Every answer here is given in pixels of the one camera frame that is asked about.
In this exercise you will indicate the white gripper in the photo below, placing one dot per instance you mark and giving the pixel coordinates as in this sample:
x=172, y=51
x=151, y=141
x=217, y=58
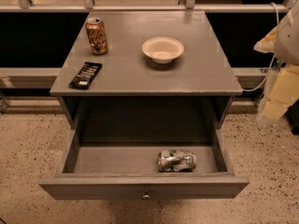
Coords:
x=289, y=37

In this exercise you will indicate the crushed silver green 7up can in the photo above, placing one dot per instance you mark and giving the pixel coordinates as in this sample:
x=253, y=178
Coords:
x=175, y=160

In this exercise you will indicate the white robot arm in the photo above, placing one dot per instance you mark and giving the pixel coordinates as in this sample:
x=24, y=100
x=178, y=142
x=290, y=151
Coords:
x=287, y=40

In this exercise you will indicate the small metal drawer knob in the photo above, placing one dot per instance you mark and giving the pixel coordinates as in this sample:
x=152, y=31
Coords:
x=146, y=196

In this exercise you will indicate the orange brown soda can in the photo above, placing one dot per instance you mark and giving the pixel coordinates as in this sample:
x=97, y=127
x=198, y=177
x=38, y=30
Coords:
x=96, y=34

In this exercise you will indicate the open grey top drawer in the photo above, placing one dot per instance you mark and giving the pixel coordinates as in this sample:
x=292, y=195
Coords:
x=119, y=171

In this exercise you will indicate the grey wooden cabinet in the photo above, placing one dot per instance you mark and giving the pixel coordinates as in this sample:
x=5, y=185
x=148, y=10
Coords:
x=201, y=70

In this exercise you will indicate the white paper bowl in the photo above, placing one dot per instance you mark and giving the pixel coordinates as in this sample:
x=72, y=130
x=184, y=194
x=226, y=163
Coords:
x=162, y=49

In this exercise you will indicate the black snack bar wrapper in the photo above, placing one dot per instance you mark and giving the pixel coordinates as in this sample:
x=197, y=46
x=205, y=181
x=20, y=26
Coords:
x=85, y=76

